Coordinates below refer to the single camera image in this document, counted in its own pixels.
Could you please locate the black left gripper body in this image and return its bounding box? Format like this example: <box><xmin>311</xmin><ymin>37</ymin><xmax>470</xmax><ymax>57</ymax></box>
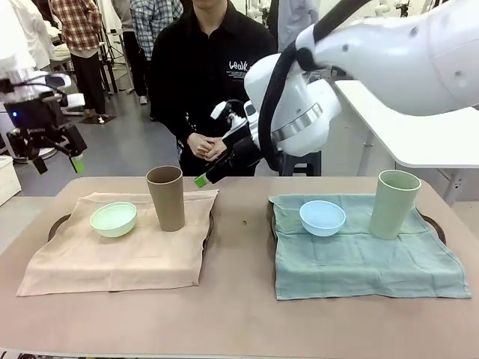
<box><xmin>3</xmin><ymin>95</ymin><xmax>88</xmax><ymax>161</ymax></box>

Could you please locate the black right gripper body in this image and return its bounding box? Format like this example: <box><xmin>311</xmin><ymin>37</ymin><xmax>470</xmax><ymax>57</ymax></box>
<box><xmin>206</xmin><ymin>138</ymin><xmax>269</xmax><ymax>185</ymax></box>

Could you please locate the tall brown cup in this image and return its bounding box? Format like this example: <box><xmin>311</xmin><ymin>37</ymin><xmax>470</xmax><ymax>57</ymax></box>
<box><xmin>145</xmin><ymin>165</ymin><xmax>187</xmax><ymax>233</ymax></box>

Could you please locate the light green bowl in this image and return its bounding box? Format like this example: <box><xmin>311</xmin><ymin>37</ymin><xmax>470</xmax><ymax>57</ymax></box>
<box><xmin>89</xmin><ymin>201</ymin><xmax>138</xmax><ymax>239</ymax></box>

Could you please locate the light blue bowl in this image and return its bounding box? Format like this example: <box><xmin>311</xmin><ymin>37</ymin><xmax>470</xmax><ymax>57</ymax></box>
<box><xmin>299</xmin><ymin>200</ymin><xmax>347</xmax><ymax>237</ymax></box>

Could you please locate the beige cloth mat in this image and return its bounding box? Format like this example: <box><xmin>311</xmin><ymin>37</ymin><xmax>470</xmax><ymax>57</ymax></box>
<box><xmin>16</xmin><ymin>189</ymin><xmax>220</xmax><ymax>298</ymax></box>

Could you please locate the blue cloth mat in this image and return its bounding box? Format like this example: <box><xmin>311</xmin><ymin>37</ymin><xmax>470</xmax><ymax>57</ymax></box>
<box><xmin>269</xmin><ymin>193</ymin><xmax>472</xmax><ymax>301</ymax></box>

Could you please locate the tall light green cup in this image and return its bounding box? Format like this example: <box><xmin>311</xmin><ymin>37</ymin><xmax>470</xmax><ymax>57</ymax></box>
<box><xmin>368</xmin><ymin>169</ymin><xmax>422</xmax><ymax>241</ymax></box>

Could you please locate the person's right forearm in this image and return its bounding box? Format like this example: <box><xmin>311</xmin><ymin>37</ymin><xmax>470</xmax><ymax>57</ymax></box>
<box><xmin>149</xmin><ymin>108</ymin><xmax>195</xmax><ymax>149</ymax></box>

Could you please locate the person's left hand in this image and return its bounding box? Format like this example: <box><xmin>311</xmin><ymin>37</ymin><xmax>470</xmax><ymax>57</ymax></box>
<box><xmin>204</xmin><ymin>137</ymin><xmax>229</xmax><ymax>162</ymax></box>

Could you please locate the person's right hand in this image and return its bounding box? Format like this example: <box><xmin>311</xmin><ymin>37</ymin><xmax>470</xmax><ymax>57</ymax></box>
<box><xmin>186</xmin><ymin>132</ymin><xmax>211</xmax><ymax>159</ymax></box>

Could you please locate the white box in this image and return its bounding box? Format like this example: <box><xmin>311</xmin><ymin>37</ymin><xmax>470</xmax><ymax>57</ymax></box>
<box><xmin>0</xmin><ymin>155</ymin><xmax>22</xmax><ymax>207</ymax></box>

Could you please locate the grey plastic stool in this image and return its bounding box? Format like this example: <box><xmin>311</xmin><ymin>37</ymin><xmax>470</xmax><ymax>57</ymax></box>
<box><xmin>280</xmin><ymin>149</ymin><xmax>323</xmax><ymax>177</ymax></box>

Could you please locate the person in black shirt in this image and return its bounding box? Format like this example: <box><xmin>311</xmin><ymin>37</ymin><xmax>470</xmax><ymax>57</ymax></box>
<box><xmin>148</xmin><ymin>0</ymin><xmax>278</xmax><ymax>177</ymax></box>

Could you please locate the bystander in white coat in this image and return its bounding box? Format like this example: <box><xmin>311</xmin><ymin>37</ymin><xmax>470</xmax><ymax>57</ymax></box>
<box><xmin>0</xmin><ymin>0</ymin><xmax>57</xmax><ymax>72</ymax></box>

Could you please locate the bystander in red plaid shirt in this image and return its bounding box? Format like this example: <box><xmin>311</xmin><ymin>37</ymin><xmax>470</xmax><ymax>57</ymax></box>
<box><xmin>50</xmin><ymin>0</ymin><xmax>109</xmax><ymax>115</ymax></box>

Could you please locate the bystander in light blue shirt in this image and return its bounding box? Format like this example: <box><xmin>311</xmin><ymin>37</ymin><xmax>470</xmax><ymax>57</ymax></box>
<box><xmin>278</xmin><ymin>0</ymin><xmax>321</xmax><ymax>52</ymax></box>

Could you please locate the bystander in blue plaid shirt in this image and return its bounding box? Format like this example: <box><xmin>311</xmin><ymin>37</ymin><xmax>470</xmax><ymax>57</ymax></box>
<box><xmin>123</xmin><ymin>0</ymin><xmax>184</xmax><ymax>105</ymax></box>

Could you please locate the white side table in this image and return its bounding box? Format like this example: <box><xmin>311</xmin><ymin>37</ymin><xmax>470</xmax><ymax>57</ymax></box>
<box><xmin>334</xmin><ymin>79</ymin><xmax>479</xmax><ymax>206</ymax></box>

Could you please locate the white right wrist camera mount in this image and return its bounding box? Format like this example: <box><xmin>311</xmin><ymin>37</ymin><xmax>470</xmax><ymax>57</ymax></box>
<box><xmin>210</xmin><ymin>99</ymin><xmax>260</xmax><ymax>141</ymax></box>

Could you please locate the dark brown handled tray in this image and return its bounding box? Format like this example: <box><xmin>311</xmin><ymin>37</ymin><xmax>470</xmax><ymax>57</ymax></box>
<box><xmin>266</xmin><ymin>196</ymin><xmax>448</xmax><ymax>246</ymax></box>
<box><xmin>47</xmin><ymin>207</ymin><xmax>216</xmax><ymax>293</ymax></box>

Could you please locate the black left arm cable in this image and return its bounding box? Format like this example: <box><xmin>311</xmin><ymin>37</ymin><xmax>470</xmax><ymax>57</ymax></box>
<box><xmin>0</xmin><ymin>76</ymin><xmax>69</xmax><ymax>99</ymax></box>

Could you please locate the black right arm cable sleeve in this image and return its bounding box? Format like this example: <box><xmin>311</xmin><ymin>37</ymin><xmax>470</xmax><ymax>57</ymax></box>
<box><xmin>257</xmin><ymin>0</ymin><xmax>379</xmax><ymax>173</ymax></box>

